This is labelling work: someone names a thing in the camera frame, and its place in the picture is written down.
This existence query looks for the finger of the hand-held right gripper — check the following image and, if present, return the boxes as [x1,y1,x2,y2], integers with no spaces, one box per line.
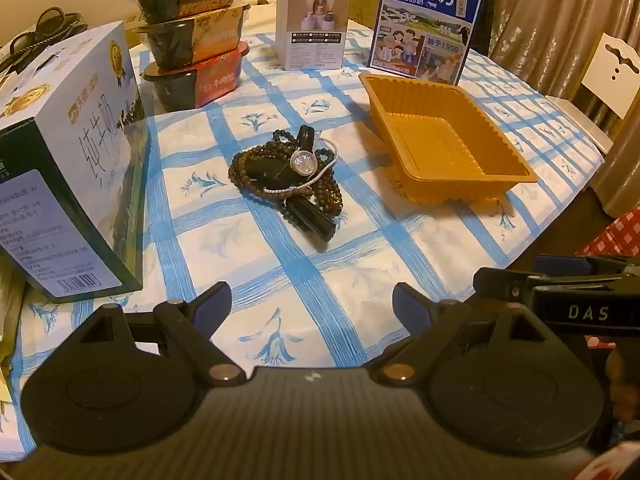
[472,266,539,307]
[531,254,635,277]

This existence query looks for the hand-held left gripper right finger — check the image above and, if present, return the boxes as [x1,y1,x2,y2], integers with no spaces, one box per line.
[379,281,557,387]

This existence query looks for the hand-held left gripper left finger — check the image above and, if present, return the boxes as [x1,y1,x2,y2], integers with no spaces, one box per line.
[65,281,242,387]

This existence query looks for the orange plastic tray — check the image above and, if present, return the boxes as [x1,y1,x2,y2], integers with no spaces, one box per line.
[359,72,539,204]

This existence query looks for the person's right hand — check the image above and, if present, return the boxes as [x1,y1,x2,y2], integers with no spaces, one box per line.
[605,347,640,423]

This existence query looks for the red checked cloth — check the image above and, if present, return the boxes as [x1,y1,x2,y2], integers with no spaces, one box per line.
[575,209,640,261]

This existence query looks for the blue checked tablecloth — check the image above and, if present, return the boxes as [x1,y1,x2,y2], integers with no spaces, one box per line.
[10,22,609,461]

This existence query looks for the white wooden chair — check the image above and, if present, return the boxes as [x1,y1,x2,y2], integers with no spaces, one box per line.
[544,32,640,157]

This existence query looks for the large white green milk box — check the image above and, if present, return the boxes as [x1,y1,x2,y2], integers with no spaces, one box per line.
[0,20,152,304]

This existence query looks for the beige shiny curtain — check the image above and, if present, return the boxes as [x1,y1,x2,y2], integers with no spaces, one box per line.
[487,0,640,217]

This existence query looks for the yellow instant meal bowl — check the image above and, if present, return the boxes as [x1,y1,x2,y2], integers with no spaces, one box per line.
[137,4,252,70]

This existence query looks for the blue milk box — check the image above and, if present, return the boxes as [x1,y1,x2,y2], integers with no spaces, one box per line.
[367,0,482,87]

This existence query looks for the small white product box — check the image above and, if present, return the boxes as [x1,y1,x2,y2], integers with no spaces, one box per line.
[272,0,352,72]

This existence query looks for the black rope handles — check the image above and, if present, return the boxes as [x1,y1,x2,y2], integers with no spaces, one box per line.
[0,6,90,68]

